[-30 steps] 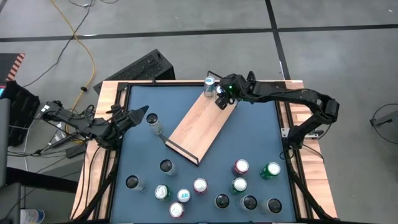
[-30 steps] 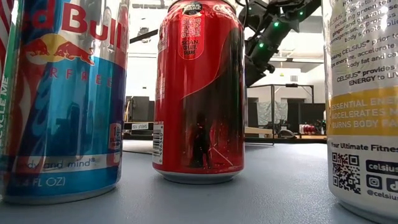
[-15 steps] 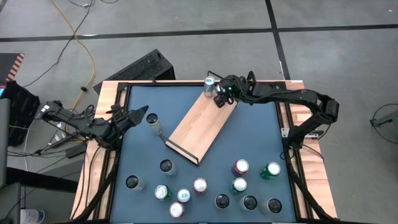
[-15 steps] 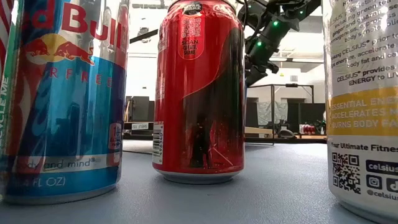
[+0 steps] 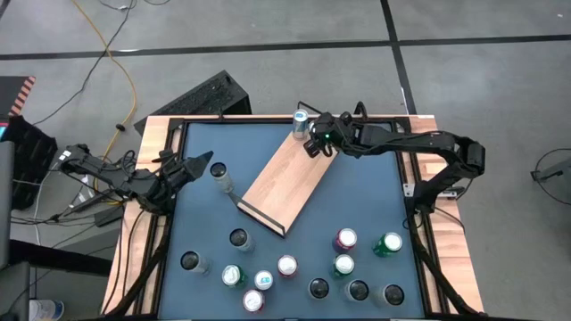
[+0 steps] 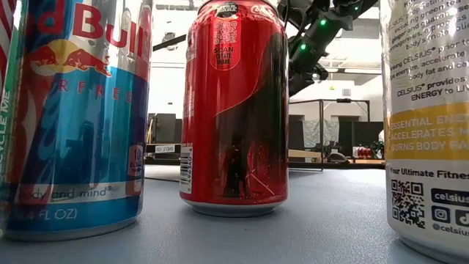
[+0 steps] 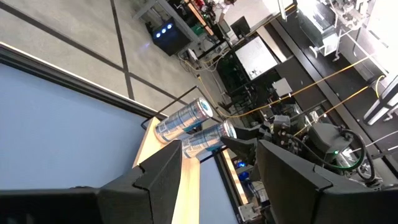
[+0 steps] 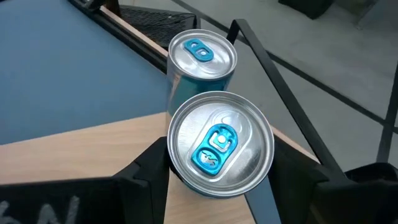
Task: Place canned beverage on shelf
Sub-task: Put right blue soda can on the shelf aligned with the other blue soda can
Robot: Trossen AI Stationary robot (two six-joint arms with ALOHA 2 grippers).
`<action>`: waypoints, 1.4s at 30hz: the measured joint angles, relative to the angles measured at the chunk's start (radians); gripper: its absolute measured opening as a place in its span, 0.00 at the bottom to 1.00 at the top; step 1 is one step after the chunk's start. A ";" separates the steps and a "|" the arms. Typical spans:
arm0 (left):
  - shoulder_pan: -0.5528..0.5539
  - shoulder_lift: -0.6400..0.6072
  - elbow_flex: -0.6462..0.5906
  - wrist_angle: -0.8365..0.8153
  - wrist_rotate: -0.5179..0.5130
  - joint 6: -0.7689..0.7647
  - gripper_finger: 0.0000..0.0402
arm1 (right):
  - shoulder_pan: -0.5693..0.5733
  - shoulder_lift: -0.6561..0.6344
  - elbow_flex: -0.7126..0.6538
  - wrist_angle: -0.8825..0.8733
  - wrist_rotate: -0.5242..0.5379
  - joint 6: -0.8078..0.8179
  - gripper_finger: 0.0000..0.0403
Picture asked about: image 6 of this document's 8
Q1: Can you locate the black background metal frame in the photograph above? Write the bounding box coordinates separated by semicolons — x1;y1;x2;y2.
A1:
322;97;372;124

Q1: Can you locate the background wooden workbench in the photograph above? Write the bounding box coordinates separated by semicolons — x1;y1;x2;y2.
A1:
322;157;385;165

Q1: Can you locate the blue silver Red Bull can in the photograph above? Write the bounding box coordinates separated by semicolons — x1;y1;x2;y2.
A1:
2;0;153;243

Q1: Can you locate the dark ceiling fixture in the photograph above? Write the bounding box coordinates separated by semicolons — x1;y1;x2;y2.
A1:
162;32;177;51

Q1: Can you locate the red Coca-Cola Star Wars can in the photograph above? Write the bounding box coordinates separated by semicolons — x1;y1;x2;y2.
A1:
179;0;289;218

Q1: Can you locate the white Celsius can yellow band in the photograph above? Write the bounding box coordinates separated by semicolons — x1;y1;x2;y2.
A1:
379;0;469;264

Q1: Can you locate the black cabinet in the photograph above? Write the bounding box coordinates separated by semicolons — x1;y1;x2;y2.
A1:
148;112;183;144

